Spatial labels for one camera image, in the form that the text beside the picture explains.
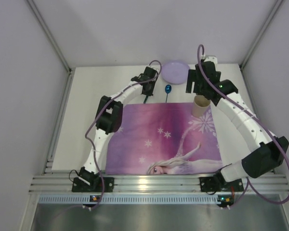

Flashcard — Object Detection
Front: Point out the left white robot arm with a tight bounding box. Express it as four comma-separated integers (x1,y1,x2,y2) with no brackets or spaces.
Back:
79,65,160,186

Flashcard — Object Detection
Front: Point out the beige paper cup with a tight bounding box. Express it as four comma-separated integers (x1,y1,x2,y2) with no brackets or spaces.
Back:
192,95,210,118

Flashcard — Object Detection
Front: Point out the purple printed placemat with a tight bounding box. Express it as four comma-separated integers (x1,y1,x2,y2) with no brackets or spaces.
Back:
105,103,224,175

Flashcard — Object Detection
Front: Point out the blue metallic spoon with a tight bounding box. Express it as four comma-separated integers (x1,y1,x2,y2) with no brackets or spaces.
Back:
165,84,172,103

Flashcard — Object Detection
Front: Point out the aluminium frame post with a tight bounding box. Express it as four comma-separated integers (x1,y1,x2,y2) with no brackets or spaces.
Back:
26,0,74,73
239,0,285,71

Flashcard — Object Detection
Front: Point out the left aluminium frame post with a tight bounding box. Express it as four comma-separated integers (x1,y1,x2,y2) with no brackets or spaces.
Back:
26,0,74,73

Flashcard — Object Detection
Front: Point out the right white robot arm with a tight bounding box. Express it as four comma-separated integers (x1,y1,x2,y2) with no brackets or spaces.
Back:
186,55,289,184

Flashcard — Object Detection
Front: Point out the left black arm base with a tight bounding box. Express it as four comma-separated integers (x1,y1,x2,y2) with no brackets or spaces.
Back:
71,177,115,193

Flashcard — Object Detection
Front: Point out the lilac plastic plate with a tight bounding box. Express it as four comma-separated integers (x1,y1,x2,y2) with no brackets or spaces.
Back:
161,61,190,85

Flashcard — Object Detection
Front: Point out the aluminium mounting rail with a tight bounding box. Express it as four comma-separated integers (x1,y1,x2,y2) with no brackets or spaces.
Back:
29,171,289,194

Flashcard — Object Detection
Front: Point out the right aluminium frame post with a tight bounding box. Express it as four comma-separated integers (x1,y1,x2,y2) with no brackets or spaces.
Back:
239,0,285,71

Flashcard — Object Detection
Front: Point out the perforated cable duct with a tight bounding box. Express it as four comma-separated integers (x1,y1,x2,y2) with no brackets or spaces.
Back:
39,194,233,205

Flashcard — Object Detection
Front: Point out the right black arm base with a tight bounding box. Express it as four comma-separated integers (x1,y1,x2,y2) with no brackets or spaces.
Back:
199,176,244,195

